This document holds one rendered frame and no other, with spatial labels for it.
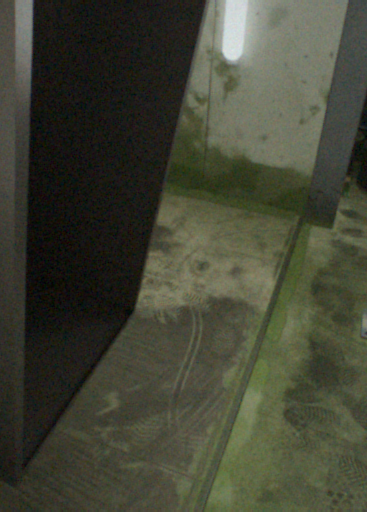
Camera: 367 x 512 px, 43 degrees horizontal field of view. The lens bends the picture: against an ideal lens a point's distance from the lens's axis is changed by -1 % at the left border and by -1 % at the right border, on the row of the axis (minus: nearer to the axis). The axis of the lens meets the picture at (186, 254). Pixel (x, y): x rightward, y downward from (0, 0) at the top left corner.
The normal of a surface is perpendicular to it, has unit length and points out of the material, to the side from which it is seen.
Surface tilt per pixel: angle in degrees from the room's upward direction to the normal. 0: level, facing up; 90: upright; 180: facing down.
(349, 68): 90
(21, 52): 102
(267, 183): 90
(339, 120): 90
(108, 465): 0
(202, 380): 0
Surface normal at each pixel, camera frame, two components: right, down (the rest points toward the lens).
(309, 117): -0.35, 0.52
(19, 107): 0.91, 0.39
